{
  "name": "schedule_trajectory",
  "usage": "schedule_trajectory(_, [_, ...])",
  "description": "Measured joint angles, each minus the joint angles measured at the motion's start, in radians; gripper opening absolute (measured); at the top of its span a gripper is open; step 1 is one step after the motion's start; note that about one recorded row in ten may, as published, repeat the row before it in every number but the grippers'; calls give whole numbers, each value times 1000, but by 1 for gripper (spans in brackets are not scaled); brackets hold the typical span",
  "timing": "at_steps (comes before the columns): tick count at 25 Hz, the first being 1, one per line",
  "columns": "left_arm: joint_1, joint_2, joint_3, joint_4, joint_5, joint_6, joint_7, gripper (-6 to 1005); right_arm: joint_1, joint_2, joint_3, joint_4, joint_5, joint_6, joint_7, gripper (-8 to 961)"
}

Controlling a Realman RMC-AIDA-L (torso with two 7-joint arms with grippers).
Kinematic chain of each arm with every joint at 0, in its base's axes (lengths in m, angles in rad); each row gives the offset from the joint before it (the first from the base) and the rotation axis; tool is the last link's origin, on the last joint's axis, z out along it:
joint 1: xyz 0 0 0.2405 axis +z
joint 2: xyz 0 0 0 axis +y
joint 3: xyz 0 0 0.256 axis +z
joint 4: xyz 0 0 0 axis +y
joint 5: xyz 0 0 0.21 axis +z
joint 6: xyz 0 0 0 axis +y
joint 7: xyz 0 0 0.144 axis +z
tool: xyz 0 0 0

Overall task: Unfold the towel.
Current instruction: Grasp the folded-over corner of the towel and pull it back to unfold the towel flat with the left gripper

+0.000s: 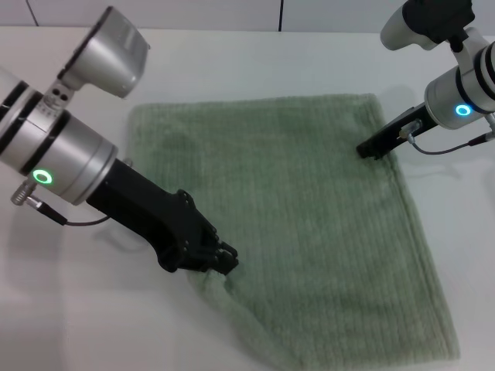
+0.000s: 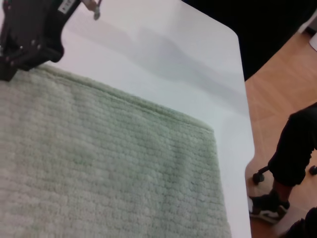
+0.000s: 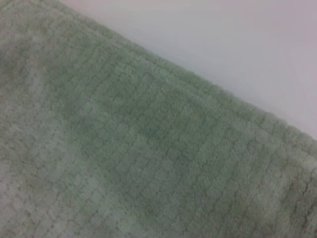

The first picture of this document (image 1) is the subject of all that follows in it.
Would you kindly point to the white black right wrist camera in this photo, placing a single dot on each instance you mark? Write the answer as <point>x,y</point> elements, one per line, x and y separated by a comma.
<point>425,21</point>

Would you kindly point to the black vertical wall strip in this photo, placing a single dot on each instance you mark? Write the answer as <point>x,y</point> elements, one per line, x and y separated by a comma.
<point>280,15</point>

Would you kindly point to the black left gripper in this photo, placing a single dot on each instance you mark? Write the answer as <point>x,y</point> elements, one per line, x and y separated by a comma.
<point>154,216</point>

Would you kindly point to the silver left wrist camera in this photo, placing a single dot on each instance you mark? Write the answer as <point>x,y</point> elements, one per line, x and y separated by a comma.
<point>108,58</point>

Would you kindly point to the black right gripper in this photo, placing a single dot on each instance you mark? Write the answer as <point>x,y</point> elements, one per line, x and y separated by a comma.
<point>406,125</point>

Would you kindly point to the green ribbed towel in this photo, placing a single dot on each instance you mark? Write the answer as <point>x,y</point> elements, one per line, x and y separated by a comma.
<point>309,212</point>

